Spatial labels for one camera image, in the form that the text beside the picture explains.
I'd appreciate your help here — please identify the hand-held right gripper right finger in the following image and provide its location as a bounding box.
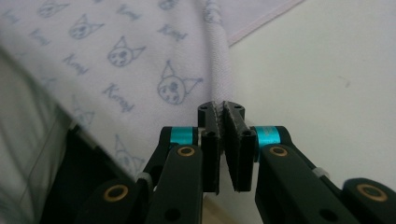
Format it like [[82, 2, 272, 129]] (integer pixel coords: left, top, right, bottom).
[[223, 101, 359, 224]]

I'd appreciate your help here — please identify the lilac printed towel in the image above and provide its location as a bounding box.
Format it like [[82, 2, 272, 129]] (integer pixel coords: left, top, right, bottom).
[[0, 0, 307, 185]]

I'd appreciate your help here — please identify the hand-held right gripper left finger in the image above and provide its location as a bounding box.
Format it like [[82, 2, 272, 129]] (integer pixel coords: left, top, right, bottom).
[[146, 101, 223, 224]]

